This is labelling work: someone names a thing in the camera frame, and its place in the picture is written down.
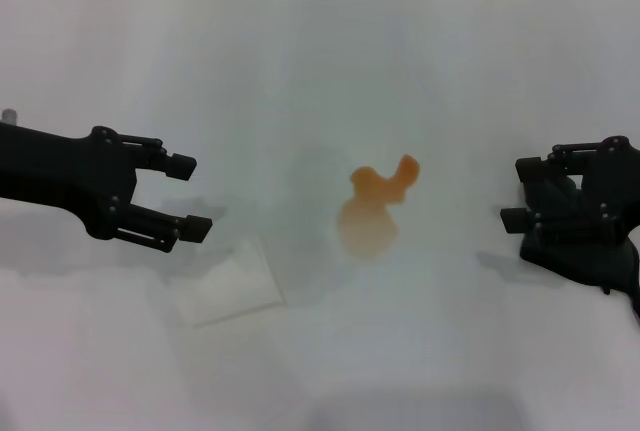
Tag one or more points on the dark blue rag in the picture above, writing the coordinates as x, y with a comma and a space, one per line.
575, 263

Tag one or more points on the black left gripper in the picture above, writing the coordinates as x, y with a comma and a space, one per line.
65, 176

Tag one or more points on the brown water stain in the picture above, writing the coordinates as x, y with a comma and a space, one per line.
372, 211

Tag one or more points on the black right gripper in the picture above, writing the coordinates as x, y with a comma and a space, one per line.
622, 186

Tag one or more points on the white paper cup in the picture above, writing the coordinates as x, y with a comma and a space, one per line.
235, 286

